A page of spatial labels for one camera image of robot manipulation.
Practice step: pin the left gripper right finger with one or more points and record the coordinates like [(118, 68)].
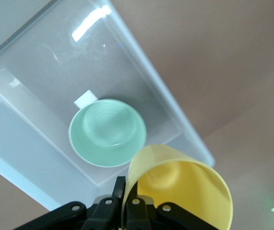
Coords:
[(138, 215)]

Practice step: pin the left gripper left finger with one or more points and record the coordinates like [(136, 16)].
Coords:
[(103, 215)]

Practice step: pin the yellow plastic cup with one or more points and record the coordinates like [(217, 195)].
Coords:
[(189, 187)]

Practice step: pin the green cup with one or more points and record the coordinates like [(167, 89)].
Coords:
[(103, 136)]

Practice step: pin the white label sticker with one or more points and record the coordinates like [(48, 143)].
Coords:
[(85, 99)]

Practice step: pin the translucent plastic bin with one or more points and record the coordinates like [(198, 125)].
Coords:
[(43, 60)]

